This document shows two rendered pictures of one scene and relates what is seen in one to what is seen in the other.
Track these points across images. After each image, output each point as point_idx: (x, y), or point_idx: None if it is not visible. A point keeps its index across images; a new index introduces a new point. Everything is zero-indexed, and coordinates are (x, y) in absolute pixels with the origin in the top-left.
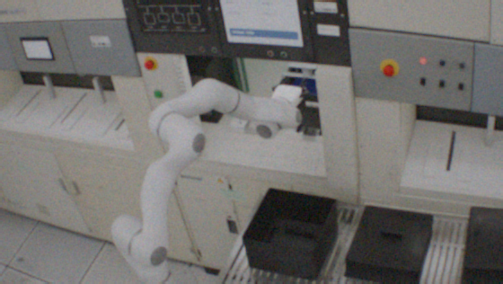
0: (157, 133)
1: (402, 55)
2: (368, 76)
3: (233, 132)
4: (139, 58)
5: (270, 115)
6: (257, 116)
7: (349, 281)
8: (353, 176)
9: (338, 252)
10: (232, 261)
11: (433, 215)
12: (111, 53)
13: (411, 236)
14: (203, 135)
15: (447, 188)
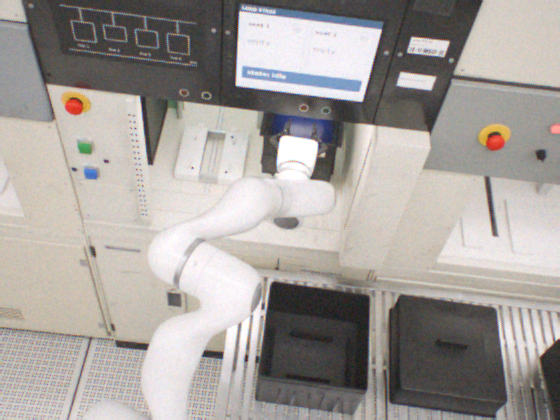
0: (175, 281)
1: (525, 120)
2: (452, 145)
3: (180, 180)
4: (52, 93)
5: (311, 208)
6: (293, 211)
7: (400, 411)
8: (382, 257)
9: (369, 361)
10: (228, 394)
11: (478, 296)
12: None
13: (478, 345)
14: (261, 283)
15: (504, 264)
